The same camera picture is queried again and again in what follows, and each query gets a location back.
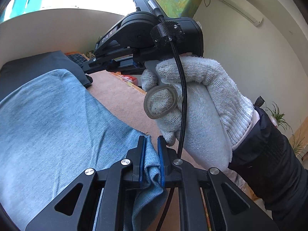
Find white gloved right hand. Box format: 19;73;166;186
141;56;242;172

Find blue denim pants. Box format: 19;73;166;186
0;68;168;231

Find green potted plant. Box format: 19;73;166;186
265;102;307;161

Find black sleeved right forearm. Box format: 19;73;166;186
221;94;307;230

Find white air conditioner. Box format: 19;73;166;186
219;0;263;27

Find black cable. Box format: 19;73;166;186
153;0;188;231

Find dark folded garment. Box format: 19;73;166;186
1;51;93;100

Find large teal detergent bottle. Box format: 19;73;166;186
1;0;42;23

